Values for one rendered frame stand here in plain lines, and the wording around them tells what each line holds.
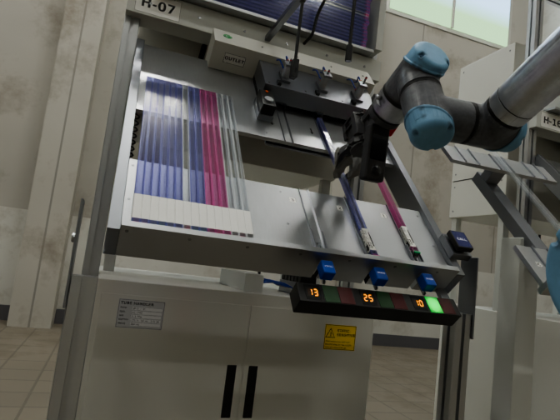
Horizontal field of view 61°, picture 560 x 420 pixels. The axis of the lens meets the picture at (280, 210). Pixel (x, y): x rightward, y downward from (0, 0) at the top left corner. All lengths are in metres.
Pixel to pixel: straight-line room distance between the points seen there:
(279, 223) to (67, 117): 3.44
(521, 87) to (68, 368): 0.83
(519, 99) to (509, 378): 0.67
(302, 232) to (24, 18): 4.14
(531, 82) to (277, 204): 0.49
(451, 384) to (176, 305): 0.61
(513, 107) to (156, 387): 0.90
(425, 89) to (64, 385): 0.75
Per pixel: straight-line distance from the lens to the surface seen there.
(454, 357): 1.07
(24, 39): 4.75
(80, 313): 0.82
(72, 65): 4.35
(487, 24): 6.61
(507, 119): 0.88
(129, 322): 1.11
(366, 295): 0.88
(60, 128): 4.21
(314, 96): 1.29
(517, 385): 1.27
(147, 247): 0.81
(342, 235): 0.96
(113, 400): 1.15
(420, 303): 0.94
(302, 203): 0.97
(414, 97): 0.86
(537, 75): 0.83
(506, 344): 1.26
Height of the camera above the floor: 0.69
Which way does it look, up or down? 7 degrees up
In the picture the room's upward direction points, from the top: 7 degrees clockwise
